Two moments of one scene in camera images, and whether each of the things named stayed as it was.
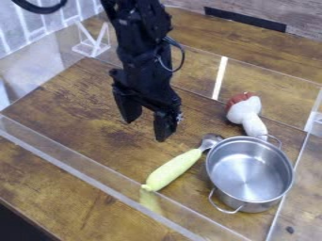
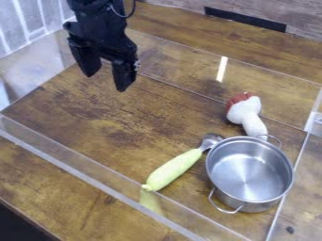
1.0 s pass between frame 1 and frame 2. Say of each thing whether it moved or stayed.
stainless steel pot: stayed
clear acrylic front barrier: stayed
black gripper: moved
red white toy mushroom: stayed
